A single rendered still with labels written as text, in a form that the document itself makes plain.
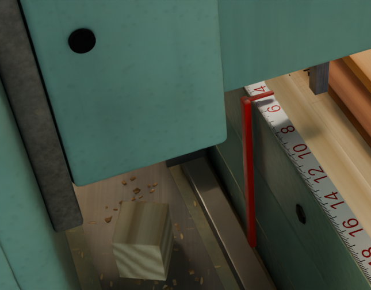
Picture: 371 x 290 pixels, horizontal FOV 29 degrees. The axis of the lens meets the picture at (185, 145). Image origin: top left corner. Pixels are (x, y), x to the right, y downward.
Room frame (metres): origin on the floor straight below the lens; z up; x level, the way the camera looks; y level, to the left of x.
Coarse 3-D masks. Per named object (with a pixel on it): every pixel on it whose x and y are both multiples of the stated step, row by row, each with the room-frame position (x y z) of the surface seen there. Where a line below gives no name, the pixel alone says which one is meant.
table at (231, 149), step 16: (224, 144) 0.39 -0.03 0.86; (240, 144) 0.36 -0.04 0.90; (240, 160) 0.36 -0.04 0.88; (240, 176) 0.36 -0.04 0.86; (256, 176) 0.33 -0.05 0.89; (256, 192) 0.33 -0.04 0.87; (256, 208) 0.33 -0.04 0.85; (272, 208) 0.30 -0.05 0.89; (272, 224) 0.30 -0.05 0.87; (288, 224) 0.28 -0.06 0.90; (272, 240) 0.30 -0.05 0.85; (288, 240) 0.28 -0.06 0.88; (288, 256) 0.28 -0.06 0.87; (304, 256) 0.26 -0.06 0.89; (288, 272) 0.28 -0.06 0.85; (304, 272) 0.26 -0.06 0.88; (304, 288) 0.26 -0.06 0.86; (320, 288) 0.24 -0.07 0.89
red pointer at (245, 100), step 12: (252, 96) 0.33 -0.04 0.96; (264, 96) 0.33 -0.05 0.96; (240, 108) 0.33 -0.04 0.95; (252, 144) 0.33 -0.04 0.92; (252, 156) 0.33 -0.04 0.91; (252, 168) 0.33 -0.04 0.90; (252, 180) 0.33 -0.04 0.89; (252, 192) 0.33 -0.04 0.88; (252, 204) 0.33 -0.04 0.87; (252, 216) 0.33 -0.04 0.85; (252, 228) 0.33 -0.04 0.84; (252, 240) 0.33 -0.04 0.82
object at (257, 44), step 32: (224, 0) 0.29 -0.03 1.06; (256, 0) 0.30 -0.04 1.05; (288, 0) 0.30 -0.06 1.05; (320, 0) 0.30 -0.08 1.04; (352, 0) 0.31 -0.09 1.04; (224, 32) 0.29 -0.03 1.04; (256, 32) 0.30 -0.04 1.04; (288, 32) 0.30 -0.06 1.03; (320, 32) 0.30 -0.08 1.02; (352, 32) 0.31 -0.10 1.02; (224, 64) 0.29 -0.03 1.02; (256, 64) 0.30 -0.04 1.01; (288, 64) 0.30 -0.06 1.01
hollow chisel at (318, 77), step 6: (312, 66) 0.34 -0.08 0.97; (318, 66) 0.34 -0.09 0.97; (324, 66) 0.34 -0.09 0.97; (312, 72) 0.34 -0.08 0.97; (318, 72) 0.34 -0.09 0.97; (324, 72) 0.34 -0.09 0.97; (312, 78) 0.34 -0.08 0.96; (318, 78) 0.34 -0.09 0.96; (324, 78) 0.34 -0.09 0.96; (312, 84) 0.34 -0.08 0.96; (318, 84) 0.34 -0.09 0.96; (324, 84) 0.34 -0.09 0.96; (312, 90) 0.34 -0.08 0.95; (318, 90) 0.34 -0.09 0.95; (324, 90) 0.34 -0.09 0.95
